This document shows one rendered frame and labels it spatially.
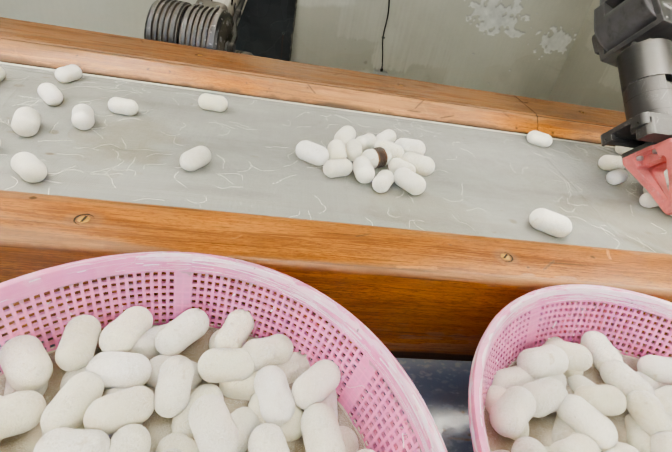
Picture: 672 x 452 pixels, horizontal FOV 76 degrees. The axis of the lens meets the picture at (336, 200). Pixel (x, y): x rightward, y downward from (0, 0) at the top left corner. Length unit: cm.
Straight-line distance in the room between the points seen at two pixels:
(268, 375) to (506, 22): 265
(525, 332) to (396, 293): 9
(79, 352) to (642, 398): 33
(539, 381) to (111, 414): 24
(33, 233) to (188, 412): 15
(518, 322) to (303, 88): 43
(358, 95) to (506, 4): 220
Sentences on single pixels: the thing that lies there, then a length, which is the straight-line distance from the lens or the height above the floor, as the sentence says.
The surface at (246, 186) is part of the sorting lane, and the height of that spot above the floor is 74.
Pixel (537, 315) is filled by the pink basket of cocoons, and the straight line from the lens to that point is 34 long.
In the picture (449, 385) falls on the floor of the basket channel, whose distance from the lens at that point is 37.
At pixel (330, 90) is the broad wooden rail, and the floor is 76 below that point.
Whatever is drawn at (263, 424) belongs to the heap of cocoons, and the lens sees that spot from 24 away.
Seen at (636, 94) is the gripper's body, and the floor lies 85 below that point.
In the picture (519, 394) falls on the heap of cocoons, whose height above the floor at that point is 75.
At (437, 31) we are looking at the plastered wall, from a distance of 266.
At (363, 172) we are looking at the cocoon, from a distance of 43.
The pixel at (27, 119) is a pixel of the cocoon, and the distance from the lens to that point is 49.
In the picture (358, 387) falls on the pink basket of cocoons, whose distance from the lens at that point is 26.
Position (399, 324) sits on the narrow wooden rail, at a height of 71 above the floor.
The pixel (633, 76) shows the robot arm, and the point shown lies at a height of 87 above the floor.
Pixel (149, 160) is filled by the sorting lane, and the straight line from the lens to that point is 44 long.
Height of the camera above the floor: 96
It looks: 32 degrees down
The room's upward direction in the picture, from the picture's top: 12 degrees clockwise
